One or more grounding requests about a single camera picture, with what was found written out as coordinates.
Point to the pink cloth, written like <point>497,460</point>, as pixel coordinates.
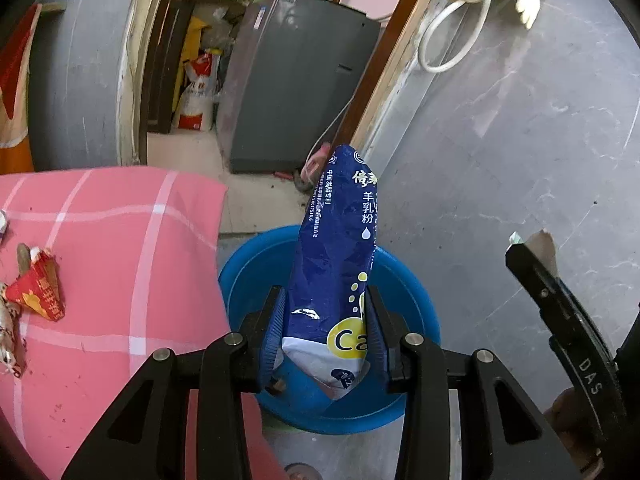
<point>317,160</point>

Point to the yellow bag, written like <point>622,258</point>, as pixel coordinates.
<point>192,30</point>

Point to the person's right hand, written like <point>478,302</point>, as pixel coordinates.
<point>567,410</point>

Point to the white red sack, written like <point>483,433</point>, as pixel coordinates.
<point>197,95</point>

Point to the wooden door frame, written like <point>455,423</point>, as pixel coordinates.
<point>395,45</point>

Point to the grey washing machine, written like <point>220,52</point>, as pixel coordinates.
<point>295,85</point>

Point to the blue plastic bucket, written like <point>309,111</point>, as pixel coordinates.
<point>250,270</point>

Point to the white crumpled paper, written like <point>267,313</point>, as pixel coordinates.
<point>3,225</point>

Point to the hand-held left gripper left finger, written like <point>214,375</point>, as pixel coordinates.
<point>272,340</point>

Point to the blue white powder pouch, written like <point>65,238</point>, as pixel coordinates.
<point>335,240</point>

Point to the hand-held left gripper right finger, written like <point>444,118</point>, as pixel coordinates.
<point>375,335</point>

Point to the red paper wrapper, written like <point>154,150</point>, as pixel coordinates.
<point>37,292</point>

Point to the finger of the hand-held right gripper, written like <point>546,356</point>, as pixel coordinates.
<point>535,280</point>

